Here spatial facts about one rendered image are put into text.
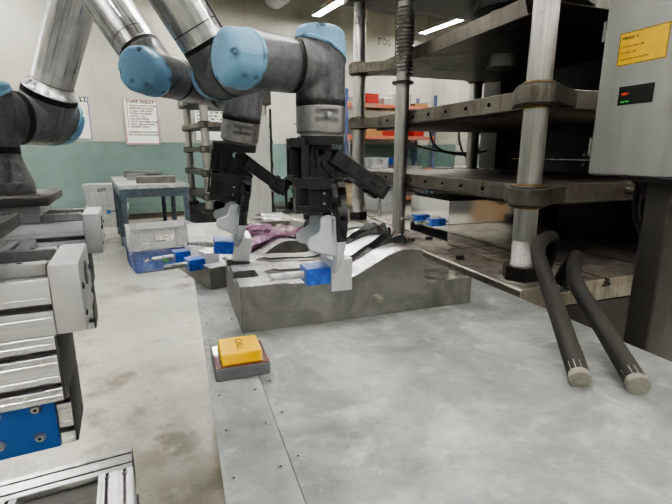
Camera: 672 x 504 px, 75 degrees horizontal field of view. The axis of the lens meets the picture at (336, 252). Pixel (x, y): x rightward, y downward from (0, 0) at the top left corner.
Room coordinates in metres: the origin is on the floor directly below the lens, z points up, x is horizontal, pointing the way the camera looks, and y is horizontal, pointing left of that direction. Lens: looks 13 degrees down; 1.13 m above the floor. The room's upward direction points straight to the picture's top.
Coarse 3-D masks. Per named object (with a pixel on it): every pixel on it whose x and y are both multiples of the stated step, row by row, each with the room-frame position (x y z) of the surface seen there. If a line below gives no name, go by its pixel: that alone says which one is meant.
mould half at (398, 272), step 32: (256, 256) 0.98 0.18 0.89; (288, 256) 1.00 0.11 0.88; (384, 256) 0.85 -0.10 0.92; (416, 256) 0.87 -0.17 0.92; (256, 288) 0.76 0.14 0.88; (288, 288) 0.78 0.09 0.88; (320, 288) 0.80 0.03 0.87; (352, 288) 0.82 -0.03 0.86; (384, 288) 0.84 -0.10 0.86; (416, 288) 0.87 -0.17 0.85; (448, 288) 0.90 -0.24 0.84; (256, 320) 0.76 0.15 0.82; (288, 320) 0.78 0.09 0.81; (320, 320) 0.80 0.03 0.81
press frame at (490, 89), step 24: (576, 72) 2.06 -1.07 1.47; (600, 72) 1.95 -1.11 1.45; (480, 144) 2.56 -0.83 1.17; (504, 144) 2.45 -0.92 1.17; (552, 144) 2.15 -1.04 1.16; (576, 144) 2.02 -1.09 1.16; (504, 168) 2.44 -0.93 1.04; (552, 168) 2.13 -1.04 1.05; (576, 168) 2.00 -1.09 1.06; (576, 216) 1.98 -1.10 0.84; (600, 216) 1.86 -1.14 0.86; (624, 216) 1.76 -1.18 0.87
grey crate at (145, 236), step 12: (132, 228) 4.32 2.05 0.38; (144, 228) 4.04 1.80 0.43; (156, 228) 4.10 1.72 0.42; (168, 228) 4.16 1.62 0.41; (180, 228) 4.22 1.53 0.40; (132, 240) 4.00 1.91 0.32; (144, 240) 4.04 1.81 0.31; (156, 240) 4.09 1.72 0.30; (168, 240) 4.16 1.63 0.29; (180, 240) 4.22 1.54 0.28
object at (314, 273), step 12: (300, 264) 0.70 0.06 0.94; (312, 264) 0.69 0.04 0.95; (324, 264) 0.69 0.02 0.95; (348, 264) 0.68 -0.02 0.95; (276, 276) 0.66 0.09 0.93; (288, 276) 0.67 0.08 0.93; (300, 276) 0.68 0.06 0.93; (312, 276) 0.67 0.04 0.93; (324, 276) 0.67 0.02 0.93; (336, 276) 0.68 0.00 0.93; (348, 276) 0.68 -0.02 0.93; (336, 288) 0.68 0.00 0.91; (348, 288) 0.68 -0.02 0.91
